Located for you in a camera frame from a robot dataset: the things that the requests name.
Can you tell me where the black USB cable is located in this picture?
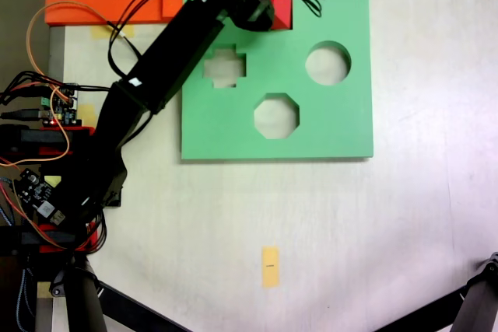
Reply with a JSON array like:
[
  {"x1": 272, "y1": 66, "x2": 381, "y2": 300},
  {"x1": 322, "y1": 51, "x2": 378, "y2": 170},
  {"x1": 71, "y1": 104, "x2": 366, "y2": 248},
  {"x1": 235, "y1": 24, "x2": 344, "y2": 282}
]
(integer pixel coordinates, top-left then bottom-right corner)
[{"x1": 0, "y1": 109, "x2": 50, "y2": 121}]

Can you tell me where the long black cable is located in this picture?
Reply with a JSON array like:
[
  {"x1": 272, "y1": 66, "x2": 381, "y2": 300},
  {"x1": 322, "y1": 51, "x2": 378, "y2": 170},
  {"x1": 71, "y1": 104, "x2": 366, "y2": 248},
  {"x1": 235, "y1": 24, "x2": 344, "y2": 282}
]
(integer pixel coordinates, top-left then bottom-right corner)
[{"x1": 107, "y1": 20, "x2": 146, "y2": 64}]

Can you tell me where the black power circuit board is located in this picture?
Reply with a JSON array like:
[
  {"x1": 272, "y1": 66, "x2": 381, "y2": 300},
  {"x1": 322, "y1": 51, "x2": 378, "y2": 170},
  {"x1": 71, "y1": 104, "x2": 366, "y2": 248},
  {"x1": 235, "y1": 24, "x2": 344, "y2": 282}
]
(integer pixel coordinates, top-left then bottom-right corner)
[{"x1": 11, "y1": 168, "x2": 68, "y2": 228}]

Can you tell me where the yellow marker tape with line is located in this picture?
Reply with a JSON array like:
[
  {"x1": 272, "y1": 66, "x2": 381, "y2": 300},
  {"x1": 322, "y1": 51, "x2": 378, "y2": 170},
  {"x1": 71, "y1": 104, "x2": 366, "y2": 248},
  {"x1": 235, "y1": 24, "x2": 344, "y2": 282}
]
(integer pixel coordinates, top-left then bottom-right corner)
[{"x1": 261, "y1": 246, "x2": 281, "y2": 289}]

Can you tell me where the blue white braided cable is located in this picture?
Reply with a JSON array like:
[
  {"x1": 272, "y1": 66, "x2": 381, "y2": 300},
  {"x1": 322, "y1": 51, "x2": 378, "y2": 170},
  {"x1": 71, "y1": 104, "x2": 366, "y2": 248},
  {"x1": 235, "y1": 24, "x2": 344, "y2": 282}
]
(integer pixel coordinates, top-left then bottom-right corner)
[{"x1": 14, "y1": 267, "x2": 37, "y2": 332}]

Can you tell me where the red and black table clamp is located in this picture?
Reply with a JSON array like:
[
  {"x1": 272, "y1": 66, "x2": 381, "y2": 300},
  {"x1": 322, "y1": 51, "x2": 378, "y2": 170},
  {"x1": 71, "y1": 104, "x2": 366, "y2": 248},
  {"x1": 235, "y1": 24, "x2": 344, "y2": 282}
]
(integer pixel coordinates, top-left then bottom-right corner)
[
  {"x1": 0, "y1": 221, "x2": 98, "y2": 257},
  {"x1": 0, "y1": 124, "x2": 96, "y2": 156}
]

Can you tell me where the green shape sorting board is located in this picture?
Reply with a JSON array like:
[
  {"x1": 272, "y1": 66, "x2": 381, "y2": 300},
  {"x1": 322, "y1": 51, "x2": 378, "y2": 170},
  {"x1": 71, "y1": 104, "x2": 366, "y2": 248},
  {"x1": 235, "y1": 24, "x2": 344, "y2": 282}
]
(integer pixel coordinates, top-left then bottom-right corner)
[{"x1": 181, "y1": 0, "x2": 374, "y2": 162}]

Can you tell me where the wide yellow tape strip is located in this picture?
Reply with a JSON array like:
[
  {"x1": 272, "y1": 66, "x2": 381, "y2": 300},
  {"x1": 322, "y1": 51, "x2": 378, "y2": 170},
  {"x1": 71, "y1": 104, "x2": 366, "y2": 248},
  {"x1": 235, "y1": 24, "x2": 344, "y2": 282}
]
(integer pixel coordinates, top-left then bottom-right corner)
[{"x1": 90, "y1": 24, "x2": 135, "y2": 40}]

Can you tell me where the red square block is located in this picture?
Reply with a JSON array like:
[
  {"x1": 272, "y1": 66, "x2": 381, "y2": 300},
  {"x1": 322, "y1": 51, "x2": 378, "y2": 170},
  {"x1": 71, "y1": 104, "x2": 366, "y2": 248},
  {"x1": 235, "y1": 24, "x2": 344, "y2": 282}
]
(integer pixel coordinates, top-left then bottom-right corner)
[{"x1": 271, "y1": 0, "x2": 294, "y2": 31}]

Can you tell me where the thick black tripod leg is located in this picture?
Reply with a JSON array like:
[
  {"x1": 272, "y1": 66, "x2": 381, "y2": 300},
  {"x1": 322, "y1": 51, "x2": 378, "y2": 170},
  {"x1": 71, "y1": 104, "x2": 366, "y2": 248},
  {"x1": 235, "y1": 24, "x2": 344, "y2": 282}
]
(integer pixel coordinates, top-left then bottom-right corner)
[
  {"x1": 453, "y1": 252, "x2": 498, "y2": 332},
  {"x1": 50, "y1": 260, "x2": 108, "y2": 332}
]

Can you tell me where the thin orange wire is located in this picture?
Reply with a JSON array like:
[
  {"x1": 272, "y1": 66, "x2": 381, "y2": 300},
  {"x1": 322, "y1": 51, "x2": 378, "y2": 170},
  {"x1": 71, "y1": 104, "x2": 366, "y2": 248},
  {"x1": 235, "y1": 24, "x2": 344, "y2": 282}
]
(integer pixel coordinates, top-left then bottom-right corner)
[{"x1": 0, "y1": 0, "x2": 114, "y2": 169}]

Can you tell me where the thin black tripod leg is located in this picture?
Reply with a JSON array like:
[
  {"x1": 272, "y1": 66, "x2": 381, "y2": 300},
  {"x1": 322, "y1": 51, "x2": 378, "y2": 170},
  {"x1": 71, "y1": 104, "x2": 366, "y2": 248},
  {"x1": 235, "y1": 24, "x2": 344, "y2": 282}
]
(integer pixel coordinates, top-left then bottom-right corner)
[
  {"x1": 373, "y1": 285, "x2": 468, "y2": 332},
  {"x1": 96, "y1": 281, "x2": 191, "y2": 332}
]

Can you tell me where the small yellow tape piece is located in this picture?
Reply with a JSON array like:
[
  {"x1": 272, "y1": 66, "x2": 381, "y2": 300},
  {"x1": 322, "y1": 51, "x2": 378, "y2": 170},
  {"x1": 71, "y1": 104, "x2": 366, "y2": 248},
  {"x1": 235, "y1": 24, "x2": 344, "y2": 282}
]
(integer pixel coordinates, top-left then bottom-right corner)
[{"x1": 77, "y1": 104, "x2": 96, "y2": 127}]

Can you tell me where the motor controller circuit board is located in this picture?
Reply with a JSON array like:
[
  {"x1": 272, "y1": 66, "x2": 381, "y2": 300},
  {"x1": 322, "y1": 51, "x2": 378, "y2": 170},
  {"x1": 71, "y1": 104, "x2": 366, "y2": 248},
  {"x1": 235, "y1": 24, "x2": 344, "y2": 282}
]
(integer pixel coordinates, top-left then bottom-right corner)
[{"x1": 40, "y1": 82, "x2": 85, "y2": 130}]

